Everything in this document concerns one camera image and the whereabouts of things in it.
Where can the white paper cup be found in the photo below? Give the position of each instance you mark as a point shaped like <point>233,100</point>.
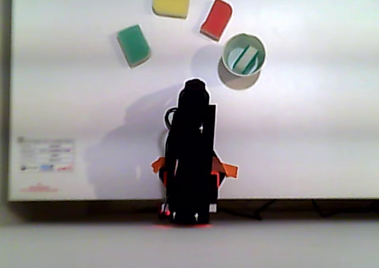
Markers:
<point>237,81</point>

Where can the green and white sponge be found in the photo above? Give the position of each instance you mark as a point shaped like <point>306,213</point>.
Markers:
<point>246,59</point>

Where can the red sponge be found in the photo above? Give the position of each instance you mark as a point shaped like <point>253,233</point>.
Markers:
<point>216,18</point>

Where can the yellow sponge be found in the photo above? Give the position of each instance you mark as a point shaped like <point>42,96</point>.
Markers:
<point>171,2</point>

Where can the small white connector plug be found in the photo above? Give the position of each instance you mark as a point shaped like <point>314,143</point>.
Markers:
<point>212,207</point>

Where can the printed sticker label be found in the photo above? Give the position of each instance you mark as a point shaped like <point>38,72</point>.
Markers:
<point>46,154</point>

